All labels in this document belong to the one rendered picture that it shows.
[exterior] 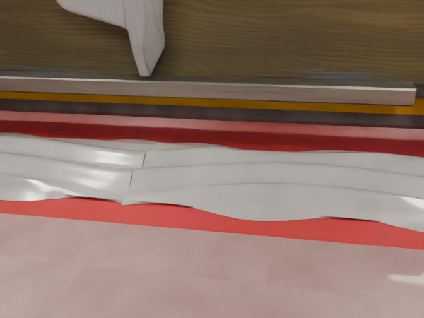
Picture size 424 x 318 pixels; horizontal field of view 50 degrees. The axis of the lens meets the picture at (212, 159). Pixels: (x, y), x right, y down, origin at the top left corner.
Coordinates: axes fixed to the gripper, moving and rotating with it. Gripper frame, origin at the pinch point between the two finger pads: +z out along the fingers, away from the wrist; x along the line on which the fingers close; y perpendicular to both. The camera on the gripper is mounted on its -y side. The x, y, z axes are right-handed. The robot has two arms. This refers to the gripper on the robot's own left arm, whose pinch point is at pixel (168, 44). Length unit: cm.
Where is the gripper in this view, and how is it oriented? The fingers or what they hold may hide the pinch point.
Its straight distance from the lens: 30.0
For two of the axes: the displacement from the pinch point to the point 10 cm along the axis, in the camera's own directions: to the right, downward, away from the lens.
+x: -1.8, 4.7, -8.7
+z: 0.3, 8.8, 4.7
